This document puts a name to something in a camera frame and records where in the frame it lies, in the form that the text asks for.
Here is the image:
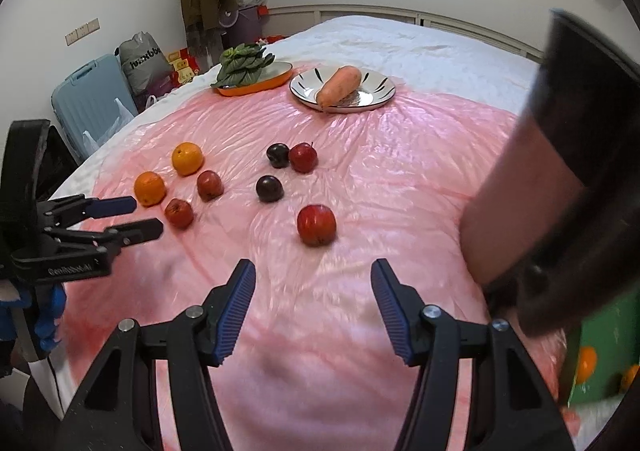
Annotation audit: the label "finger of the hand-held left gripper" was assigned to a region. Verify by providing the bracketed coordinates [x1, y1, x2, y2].
[44, 218, 165, 258]
[39, 195, 137, 232]

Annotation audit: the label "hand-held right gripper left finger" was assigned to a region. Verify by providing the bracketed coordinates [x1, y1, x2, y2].
[60, 258, 258, 451]

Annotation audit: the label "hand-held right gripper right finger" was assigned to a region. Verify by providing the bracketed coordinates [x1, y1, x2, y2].
[370, 258, 576, 451]

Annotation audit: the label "small red apple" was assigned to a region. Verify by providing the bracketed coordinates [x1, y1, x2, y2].
[164, 198, 195, 229]
[288, 142, 319, 174]
[196, 170, 224, 202]

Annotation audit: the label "large red apple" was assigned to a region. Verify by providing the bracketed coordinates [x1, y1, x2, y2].
[296, 204, 337, 247]

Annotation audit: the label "dark plum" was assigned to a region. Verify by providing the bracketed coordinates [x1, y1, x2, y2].
[255, 175, 285, 204]
[266, 143, 291, 169]

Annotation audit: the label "green tray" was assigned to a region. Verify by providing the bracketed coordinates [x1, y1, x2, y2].
[557, 288, 640, 407]

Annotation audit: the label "person's left hand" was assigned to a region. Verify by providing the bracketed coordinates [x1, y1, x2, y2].
[0, 281, 67, 354]

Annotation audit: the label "white plastic bag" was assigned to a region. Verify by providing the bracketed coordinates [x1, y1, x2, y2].
[82, 98, 137, 152]

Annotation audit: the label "light blue suitcase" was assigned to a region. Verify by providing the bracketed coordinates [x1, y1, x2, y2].
[51, 54, 139, 164]

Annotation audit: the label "pink plastic sheet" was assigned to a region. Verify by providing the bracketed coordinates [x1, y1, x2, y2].
[50, 63, 583, 451]

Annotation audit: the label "grey bag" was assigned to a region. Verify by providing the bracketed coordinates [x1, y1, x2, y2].
[118, 31, 174, 96]

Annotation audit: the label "red and yellow boxes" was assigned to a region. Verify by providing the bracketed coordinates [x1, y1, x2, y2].
[166, 47, 202, 84]

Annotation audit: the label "leafy green vegetable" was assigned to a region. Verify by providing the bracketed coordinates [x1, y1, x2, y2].
[210, 43, 277, 90]

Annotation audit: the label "orange oval plate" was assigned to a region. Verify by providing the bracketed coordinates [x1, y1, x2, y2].
[212, 61, 295, 98]

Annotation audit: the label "purple bin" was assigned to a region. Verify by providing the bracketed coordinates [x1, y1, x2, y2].
[226, 6, 264, 50]

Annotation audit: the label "dark steel kettle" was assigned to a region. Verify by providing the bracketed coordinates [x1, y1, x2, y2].
[459, 8, 640, 338]

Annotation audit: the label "white striped plate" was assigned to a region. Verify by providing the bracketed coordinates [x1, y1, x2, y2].
[289, 66, 397, 113]

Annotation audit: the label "carrot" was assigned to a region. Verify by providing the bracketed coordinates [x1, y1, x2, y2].
[315, 65, 363, 108]

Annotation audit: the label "wall sockets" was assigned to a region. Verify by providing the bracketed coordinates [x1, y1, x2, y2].
[64, 18, 101, 45]

